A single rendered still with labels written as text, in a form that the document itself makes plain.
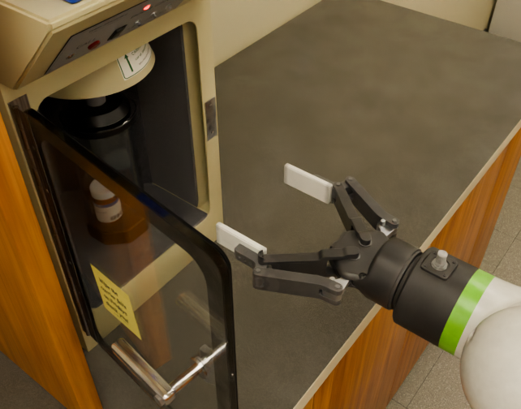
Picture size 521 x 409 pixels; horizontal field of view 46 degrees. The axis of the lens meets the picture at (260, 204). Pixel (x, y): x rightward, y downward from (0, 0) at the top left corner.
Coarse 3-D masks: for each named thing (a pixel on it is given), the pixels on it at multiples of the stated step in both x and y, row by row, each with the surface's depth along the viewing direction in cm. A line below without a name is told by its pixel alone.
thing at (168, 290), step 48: (48, 144) 61; (96, 192) 58; (96, 240) 65; (144, 240) 55; (192, 240) 48; (96, 288) 74; (144, 288) 61; (192, 288) 52; (96, 336) 86; (144, 336) 69; (192, 336) 58; (192, 384) 65
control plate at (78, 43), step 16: (160, 0) 63; (176, 0) 68; (112, 16) 57; (128, 16) 61; (144, 16) 65; (80, 32) 55; (96, 32) 58; (112, 32) 63; (64, 48) 56; (80, 48) 60; (96, 48) 64; (64, 64) 62
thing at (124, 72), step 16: (144, 48) 80; (112, 64) 76; (128, 64) 77; (144, 64) 79; (80, 80) 75; (96, 80) 75; (112, 80) 76; (128, 80) 77; (48, 96) 76; (64, 96) 75; (80, 96) 75; (96, 96) 76
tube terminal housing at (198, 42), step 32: (192, 0) 78; (160, 32) 76; (192, 32) 85; (96, 64) 70; (192, 64) 88; (0, 96) 62; (32, 96) 65; (192, 96) 91; (192, 128) 95; (32, 192) 71; (64, 288) 83
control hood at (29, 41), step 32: (0, 0) 52; (32, 0) 52; (96, 0) 52; (128, 0) 55; (0, 32) 55; (32, 32) 51; (64, 32) 52; (128, 32) 68; (0, 64) 58; (32, 64) 55
